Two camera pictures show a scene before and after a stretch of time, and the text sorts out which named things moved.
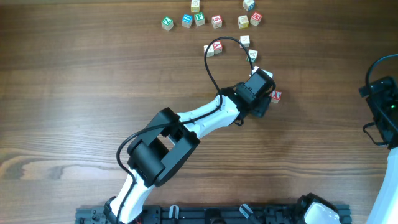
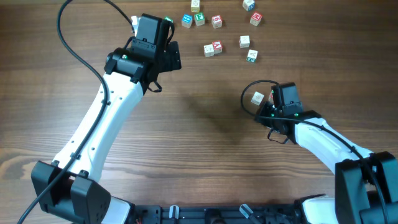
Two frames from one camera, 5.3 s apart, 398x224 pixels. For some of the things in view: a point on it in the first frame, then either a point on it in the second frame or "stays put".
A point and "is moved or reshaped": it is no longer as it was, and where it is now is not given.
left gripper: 263,109 → 173,56
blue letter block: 186,20 stays put
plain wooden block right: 245,41 stays put
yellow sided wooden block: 243,22 is moved or reshaped
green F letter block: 199,18 stays put
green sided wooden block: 253,55 stays put
